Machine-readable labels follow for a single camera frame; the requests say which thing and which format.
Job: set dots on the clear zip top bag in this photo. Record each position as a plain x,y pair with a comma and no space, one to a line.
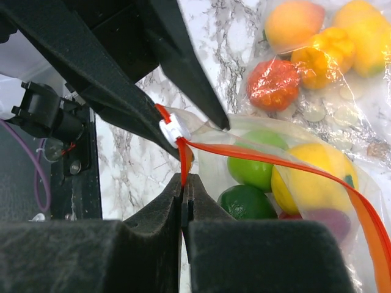
352,113

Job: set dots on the dark red toy fruit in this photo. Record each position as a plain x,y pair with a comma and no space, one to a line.
336,221

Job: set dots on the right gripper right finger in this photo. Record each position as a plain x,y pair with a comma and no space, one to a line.
227,255

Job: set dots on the dark green toy lime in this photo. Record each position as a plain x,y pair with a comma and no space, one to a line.
246,202

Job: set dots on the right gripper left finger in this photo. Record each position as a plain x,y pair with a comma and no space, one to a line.
140,254

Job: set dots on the orange toy citrus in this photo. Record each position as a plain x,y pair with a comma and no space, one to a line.
292,23

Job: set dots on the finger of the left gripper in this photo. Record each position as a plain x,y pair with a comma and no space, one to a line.
66,42
171,44

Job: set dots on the yellow toy bell pepper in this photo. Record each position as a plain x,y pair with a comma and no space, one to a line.
325,58

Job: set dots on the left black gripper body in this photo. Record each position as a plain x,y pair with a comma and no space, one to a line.
119,28

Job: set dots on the red toy apple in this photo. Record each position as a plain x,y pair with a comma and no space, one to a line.
286,216

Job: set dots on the yellow toy mango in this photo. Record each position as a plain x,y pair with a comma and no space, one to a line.
369,30

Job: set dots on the yellow toy lemon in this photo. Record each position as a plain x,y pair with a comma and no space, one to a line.
296,190

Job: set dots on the clear bag orange slider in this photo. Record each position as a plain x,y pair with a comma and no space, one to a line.
246,154

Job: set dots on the orange toy pumpkin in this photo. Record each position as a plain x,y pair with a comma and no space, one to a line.
273,85

